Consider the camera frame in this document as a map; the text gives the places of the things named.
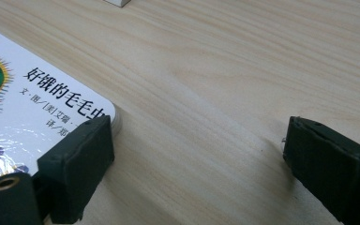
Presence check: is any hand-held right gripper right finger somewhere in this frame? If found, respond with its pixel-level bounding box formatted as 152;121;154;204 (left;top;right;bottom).
282;115;360;225

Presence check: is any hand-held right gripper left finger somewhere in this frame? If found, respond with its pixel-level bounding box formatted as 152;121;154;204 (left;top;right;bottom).
37;114;116;225

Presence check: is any white caterpillar board book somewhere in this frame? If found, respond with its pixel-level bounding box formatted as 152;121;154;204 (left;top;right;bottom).
0;22;122;188

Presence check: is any white box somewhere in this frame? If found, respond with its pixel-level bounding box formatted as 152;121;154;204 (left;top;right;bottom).
102;0;132;8

